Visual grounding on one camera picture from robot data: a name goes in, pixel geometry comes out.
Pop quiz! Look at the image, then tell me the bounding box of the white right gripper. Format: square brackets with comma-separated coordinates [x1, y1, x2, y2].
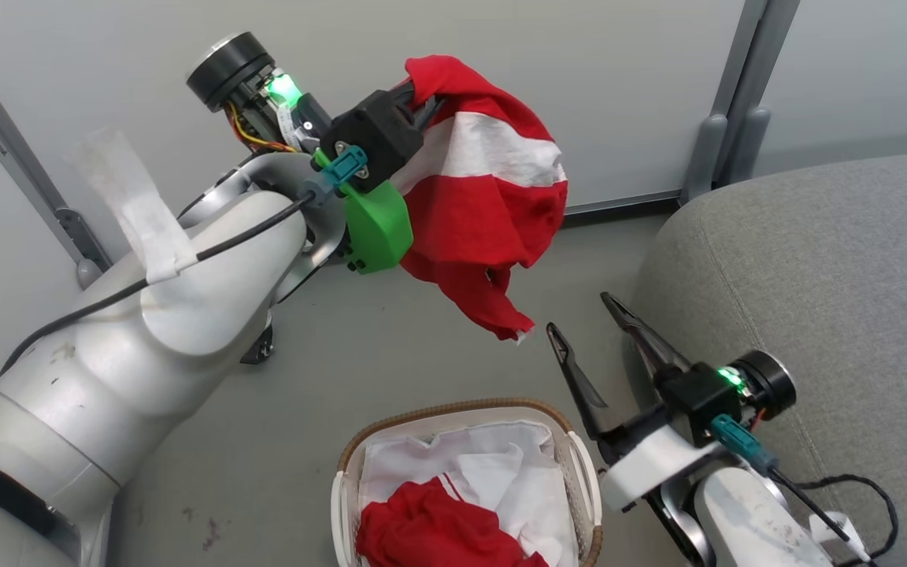
[546, 291, 727, 514]

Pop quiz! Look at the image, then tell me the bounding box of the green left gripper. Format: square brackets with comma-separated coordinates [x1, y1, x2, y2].
[312, 79, 446, 276]

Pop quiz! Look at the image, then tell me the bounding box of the red garment with white band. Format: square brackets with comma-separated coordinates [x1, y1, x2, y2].
[391, 54, 569, 343]

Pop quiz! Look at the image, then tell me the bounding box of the red garment with striped cuff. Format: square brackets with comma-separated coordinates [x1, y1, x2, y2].
[355, 476, 550, 567]

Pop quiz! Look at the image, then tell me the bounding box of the white cloth basket liner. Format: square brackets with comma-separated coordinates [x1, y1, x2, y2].
[359, 420, 579, 567]

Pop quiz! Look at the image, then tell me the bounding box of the white laundry basket brown rim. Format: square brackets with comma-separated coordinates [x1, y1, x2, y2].
[331, 398, 604, 567]

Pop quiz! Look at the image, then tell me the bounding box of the grey fabric sofa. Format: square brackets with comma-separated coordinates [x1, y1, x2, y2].
[631, 147, 907, 567]

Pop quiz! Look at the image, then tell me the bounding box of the small white tape piece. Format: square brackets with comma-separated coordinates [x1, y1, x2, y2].
[808, 510, 870, 565]

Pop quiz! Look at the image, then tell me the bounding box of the black caster wheel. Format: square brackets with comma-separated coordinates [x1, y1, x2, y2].
[239, 321, 276, 365]

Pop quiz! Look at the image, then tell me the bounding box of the teal left camera connector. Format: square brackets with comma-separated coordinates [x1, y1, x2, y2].
[318, 145, 369, 190]

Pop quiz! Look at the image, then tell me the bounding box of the teal camera connector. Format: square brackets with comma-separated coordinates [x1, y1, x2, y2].
[709, 414, 779, 476]
[318, 145, 369, 190]

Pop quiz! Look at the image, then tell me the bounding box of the teal right camera connector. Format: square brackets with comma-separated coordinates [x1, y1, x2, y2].
[709, 414, 779, 476]

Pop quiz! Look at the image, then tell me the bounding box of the grey partition bottom rail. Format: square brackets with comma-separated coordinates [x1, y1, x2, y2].
[562, 187, 692, 220]

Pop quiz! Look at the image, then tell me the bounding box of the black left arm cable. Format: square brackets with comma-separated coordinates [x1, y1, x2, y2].
[0, 192, 318, 380]

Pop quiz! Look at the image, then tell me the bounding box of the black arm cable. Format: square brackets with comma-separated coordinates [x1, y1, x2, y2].
[0, 192, 318, 380]
[768, 466, 901, 567]

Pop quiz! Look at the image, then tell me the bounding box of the grey double partition post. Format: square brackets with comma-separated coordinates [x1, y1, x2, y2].
[680, 0, 802, 207]

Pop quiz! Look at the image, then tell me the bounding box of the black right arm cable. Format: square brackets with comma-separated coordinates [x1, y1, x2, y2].
[768, 466, 901, 567]

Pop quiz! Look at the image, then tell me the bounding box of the grey partition corner post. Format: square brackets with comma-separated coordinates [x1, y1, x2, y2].
[0, 28, 113, 289]

